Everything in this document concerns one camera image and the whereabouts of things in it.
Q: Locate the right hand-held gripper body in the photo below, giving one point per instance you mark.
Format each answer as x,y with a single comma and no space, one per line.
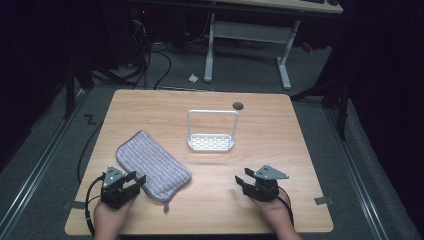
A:
265,188

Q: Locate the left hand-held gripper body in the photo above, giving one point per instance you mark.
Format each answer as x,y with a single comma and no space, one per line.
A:
111,186

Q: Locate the purple striped cloth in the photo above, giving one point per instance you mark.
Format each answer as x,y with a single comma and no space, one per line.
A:
153,163

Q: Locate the person's right hand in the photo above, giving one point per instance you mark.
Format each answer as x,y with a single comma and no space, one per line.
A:
280,220

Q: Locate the person's left hand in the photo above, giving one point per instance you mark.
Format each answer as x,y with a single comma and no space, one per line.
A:
108,221

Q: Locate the grey tape strip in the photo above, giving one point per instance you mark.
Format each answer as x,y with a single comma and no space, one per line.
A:
323,200
76,204

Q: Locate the black round table grommet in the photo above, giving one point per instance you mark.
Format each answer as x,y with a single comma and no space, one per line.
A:
238,106

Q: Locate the black metal stand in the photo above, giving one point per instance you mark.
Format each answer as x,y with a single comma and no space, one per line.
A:
70,90
341,103

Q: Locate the white paper scrap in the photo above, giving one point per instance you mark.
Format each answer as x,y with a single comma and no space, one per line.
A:
193,78

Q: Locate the small red object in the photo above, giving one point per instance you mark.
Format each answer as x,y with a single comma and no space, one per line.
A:
307,47

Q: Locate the white-legged desk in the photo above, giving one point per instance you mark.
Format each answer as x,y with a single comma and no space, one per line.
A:
250,31

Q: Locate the metal floor rail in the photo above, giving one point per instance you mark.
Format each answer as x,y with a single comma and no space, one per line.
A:
40,166
356,173

